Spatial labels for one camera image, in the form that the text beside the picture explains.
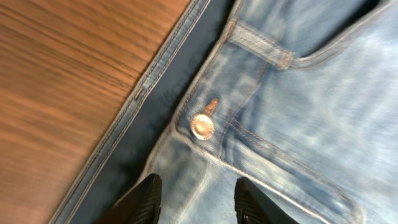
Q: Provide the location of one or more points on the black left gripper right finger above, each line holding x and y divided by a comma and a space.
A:
252, 206

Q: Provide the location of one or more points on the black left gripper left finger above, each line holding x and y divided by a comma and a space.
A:
142, 205

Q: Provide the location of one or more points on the light blue denim jeans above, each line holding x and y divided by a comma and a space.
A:
299, 96

